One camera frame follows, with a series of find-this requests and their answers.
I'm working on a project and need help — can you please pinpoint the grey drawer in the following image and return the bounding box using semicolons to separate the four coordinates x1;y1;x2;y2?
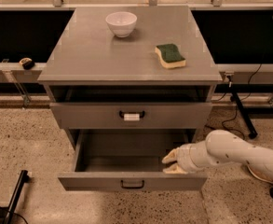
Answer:
50;103;212;129
59;129;207;191

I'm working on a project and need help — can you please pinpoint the green yellow sponge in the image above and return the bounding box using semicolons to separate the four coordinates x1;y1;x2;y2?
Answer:
155;44;185;69

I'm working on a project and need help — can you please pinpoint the black yellow tape measure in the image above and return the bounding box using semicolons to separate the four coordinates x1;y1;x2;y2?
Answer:
20;58;35;70

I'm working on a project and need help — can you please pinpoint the grey top drawer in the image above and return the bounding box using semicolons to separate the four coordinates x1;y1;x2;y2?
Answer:
50;103;212;129

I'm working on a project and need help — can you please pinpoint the white ceramic bowl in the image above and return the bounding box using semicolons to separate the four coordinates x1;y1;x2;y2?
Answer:
105;11;137;38

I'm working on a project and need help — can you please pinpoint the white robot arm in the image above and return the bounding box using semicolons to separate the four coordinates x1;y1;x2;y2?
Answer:
162;130;273;184

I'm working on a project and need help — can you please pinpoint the black power adapter cable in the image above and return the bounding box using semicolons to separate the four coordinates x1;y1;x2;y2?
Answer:
204;63;263;141

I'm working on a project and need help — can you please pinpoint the grey drawer cabinet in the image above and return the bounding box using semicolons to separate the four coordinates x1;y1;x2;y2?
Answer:
39;6;221;144

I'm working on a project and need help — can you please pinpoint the black stand leg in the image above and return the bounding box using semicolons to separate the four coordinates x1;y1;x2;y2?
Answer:
229;86;257;139
2;170;29;224

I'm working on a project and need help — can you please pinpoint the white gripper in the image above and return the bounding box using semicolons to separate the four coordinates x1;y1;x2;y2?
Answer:
162;142;215;175

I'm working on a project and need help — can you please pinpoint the black stand leg left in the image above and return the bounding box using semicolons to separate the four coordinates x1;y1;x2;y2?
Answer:
2;170;29;224

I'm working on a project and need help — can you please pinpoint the tan shoe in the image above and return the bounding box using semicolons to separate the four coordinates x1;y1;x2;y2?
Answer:
247;166;273;185

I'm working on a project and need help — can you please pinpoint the black stand leg right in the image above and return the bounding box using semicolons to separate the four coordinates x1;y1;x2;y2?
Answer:
229;86;257;139

